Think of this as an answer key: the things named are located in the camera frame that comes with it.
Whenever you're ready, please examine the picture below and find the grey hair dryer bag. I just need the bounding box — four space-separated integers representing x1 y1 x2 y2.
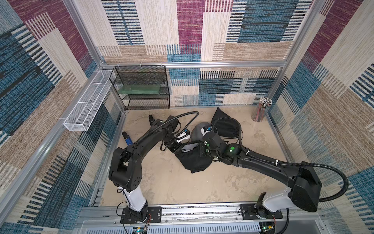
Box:
191 122 212 141

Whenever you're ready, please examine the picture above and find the black hair dryer bag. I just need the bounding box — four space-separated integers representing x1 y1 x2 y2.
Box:
211 107 239 138

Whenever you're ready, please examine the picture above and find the white hair dryer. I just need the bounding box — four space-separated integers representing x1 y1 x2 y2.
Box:
181 148 193 153

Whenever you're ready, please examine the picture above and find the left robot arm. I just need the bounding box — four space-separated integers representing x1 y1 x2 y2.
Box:
109 116 181 213

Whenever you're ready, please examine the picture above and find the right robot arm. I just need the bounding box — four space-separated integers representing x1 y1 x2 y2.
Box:
203 132 322 216

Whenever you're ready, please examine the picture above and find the striped pencil cup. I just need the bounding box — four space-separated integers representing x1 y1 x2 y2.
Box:
252 97 272 122

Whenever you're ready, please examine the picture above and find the green tray on shelf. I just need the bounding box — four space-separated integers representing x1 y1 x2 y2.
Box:
118 85 161 95

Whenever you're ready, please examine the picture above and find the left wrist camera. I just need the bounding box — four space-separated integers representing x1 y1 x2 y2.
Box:
176 129 191 142

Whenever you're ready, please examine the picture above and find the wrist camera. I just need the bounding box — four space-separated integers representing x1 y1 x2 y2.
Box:
176 129 191 142
201 124 212 136

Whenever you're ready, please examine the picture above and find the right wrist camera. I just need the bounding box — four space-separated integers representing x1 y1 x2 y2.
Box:
201 124 212 136

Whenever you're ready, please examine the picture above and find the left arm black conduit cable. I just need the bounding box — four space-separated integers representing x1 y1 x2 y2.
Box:
140 111 200 144

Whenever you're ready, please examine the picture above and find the black wire mesh shelf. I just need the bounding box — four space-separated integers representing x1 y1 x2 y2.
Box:
110 65 170 110

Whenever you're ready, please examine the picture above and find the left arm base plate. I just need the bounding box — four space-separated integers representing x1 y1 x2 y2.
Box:
120 206 162 224

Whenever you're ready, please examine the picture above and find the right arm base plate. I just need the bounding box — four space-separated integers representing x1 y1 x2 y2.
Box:
237 203 283 220

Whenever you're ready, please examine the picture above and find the white wire mesh basket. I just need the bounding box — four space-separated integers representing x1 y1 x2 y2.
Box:
63 70 111 132

